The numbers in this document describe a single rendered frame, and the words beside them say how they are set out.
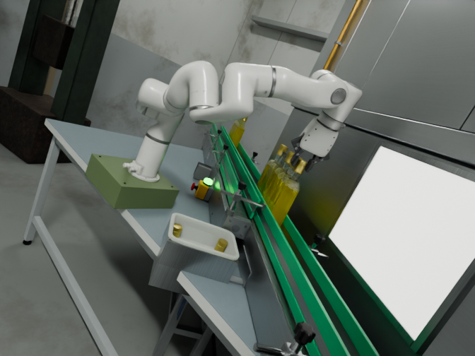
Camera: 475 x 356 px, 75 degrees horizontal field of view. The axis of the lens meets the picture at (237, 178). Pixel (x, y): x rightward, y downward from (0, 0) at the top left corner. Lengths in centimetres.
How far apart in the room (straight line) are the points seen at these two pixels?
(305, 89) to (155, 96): 47
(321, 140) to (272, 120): 381
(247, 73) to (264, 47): 450
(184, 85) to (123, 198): 45
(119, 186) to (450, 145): 94
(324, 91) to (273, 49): 437
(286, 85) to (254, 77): 9
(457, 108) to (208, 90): 61
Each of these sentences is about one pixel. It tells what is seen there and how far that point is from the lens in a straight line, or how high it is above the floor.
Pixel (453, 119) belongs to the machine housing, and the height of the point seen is 142.
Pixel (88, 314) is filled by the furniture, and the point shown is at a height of 20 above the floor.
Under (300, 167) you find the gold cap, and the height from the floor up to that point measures 114.
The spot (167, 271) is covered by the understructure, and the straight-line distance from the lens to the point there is 96.
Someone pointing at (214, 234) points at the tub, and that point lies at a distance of 107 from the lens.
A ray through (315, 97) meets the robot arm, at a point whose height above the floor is 134.
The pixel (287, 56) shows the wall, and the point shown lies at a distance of 502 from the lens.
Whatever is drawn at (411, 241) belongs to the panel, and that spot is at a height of 114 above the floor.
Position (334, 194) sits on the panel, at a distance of 106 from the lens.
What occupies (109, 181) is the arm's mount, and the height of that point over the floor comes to 82.
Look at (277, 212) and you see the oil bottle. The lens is 107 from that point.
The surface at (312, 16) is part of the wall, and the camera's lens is 509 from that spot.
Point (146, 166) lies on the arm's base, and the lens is 121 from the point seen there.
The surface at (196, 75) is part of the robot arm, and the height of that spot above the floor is 127.
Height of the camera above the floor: 127
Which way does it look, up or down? 14 degrees down
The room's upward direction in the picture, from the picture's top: 25 degrees clockwise
